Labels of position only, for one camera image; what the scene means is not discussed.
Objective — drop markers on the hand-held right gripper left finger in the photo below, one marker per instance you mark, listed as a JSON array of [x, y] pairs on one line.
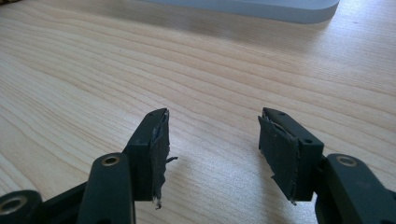
[[146, 161]]

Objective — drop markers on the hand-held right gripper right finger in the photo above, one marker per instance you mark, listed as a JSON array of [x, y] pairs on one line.
[[292, 155]]

